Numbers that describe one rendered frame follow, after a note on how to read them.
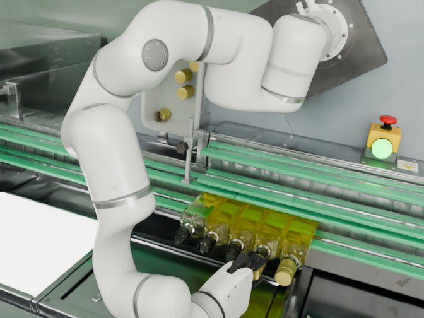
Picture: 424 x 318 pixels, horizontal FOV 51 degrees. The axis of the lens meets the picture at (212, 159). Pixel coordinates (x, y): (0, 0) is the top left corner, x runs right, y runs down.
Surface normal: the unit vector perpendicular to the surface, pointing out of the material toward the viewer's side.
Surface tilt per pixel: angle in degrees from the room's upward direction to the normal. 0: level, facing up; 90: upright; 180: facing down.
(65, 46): 90
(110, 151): 39
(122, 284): 61
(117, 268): 73
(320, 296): 89
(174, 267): 90
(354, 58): 1
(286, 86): 18
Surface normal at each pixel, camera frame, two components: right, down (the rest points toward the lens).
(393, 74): -0.37, 0.33
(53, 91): 0.93, 0.22
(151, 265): 0.09, -0.92
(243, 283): 0.79, 0.23
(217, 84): -0.56, 0.24
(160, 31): 0.60, -0.04
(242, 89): 0.26, 0.49
